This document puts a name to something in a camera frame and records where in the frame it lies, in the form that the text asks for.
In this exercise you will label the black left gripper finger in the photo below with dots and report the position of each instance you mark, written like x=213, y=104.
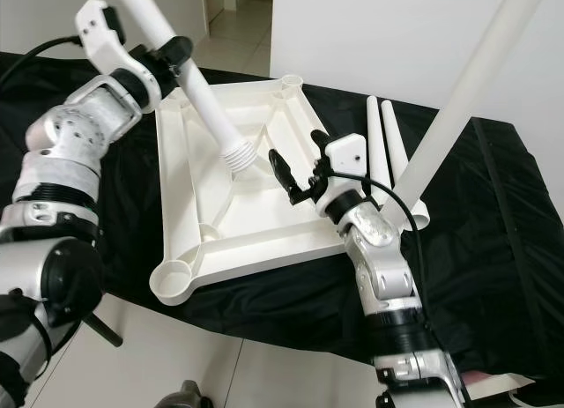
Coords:
x=176, y=52

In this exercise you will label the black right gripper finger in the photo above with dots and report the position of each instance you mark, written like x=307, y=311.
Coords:
x=321, y=144
x=286, y=174

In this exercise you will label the white plastic table top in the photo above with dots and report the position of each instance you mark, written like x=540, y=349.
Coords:
x=260, y=214

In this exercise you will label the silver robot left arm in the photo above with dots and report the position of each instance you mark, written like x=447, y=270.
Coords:
x=79, y=135

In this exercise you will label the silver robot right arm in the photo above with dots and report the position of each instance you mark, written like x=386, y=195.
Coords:
x=383, y=276

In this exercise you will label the black table cloth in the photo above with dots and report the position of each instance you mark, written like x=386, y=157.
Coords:
x=493, y=276

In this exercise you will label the black metal table leg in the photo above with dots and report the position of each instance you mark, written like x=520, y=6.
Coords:
x=106, y=330

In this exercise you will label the grey robot left foot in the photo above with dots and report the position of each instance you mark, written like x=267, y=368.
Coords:
x=181, y=396

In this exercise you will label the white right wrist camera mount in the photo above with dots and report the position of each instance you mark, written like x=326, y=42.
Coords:
x=348, y=161

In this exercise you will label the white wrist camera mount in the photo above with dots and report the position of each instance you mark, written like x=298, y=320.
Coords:
x=348, y=161
x=101, y=33

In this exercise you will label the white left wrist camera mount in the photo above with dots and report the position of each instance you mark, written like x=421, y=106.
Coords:
x=101, y=33

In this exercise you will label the white plastic frame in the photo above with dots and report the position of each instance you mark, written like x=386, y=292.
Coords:
x=511, y=386

